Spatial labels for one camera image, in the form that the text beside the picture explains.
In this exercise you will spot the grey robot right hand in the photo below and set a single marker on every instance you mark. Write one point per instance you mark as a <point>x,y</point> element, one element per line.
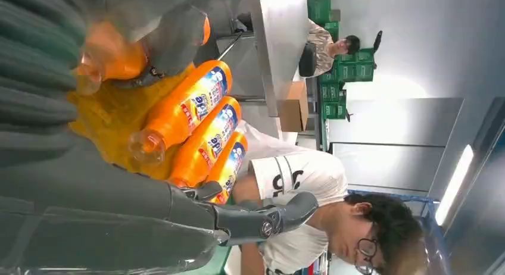
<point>98,226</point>

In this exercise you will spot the yellow plastic sheet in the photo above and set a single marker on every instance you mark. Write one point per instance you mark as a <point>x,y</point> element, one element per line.
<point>106,123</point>

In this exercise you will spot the person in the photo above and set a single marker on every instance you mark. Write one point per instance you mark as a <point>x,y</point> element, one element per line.
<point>321,48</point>
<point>300,178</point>

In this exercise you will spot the plain cardboard box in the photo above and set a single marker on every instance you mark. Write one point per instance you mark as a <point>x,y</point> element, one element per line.
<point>294,107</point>

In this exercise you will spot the green plastic crate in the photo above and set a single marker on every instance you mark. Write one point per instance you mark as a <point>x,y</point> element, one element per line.
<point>318,9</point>
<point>355,68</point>
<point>333,101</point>

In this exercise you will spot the black office chair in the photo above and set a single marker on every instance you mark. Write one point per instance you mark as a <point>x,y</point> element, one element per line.
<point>307,60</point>

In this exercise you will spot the steel table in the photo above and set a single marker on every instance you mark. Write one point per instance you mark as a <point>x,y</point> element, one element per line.
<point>280,28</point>

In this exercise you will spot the black eyeglasses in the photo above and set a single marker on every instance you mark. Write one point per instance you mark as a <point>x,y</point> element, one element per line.
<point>367,249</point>

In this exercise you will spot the ceiling light strip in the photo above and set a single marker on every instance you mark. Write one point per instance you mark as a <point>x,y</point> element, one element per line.
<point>453,186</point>

